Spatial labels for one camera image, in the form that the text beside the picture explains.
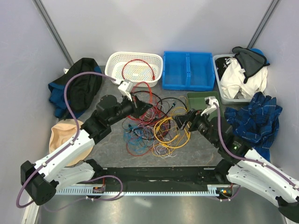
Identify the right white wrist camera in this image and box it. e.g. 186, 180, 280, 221
201, 96, 219, 116

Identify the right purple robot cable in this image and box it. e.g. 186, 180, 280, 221
214, 102, 299, 202

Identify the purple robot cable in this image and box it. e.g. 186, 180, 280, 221
15, 71, 124, 212
214, 102, 299, 202

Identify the white perforated plastic basket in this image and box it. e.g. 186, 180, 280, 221
105, 51, 164, 88

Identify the black and blue jacket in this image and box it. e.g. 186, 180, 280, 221
48, 57, 102, 119

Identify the beige bucket hat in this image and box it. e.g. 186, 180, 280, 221
49, 119, 93, 167

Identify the slotted cable duct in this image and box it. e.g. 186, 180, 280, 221
56, 182, 229, 197

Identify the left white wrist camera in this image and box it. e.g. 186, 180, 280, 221
118, 79, 134, 101

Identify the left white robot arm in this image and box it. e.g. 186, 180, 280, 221
20, 95, 152, 205

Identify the grey black-trimmed cloth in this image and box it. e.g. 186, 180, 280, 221
232, 47, 268, 84

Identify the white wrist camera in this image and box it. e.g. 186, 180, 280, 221
118, 79, 134, 101
201, 96, 219, 116

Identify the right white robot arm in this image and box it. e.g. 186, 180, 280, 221
173, 110, 299, 223

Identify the blue cap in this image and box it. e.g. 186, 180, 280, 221
250, 48, 270, 65

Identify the white garment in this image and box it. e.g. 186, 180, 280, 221
219, 58, 268, 98

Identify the red ethernet cable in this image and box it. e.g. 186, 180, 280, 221
121, 59, 157, 81
127, 81, 162, 122

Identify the thin blue wire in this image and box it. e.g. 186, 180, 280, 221
122, 123, 155, 150

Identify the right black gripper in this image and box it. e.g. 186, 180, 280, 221
171, 107, 219, 147

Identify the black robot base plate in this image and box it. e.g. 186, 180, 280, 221
93, 166, 231, 187

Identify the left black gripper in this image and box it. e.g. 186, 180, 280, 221
108, 92, 153, 126

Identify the grey plastic tub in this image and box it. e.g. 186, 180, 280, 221
213, 54, 251, 105

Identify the blue plaid shirt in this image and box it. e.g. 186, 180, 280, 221
224, 92, 283, 161

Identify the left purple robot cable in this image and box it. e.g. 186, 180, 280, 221
15, 71, 124, 212

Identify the yellow ethernet cable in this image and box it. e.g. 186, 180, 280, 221
154, 106, 192, 150

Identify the black thick cable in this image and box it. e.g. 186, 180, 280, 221
130, 91, 189, 117

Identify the blue divided plastic bin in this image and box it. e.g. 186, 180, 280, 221
162, 51, 215, 91

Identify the green plastic tray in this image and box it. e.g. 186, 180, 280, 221
187, 91, 224, 117

